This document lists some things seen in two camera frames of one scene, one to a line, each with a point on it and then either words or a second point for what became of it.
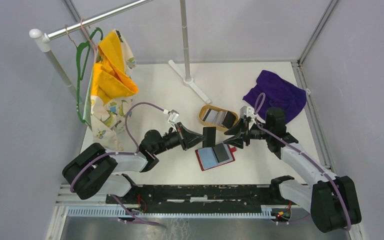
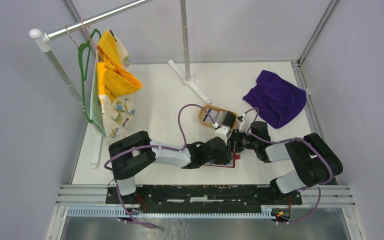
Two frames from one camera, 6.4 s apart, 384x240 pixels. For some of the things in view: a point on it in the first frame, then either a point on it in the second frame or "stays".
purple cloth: x=272 y=90 stays
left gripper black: x=189 y=138 to x=227 y=156
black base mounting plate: x=205 y=197 stays
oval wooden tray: x=205 y=124 stays
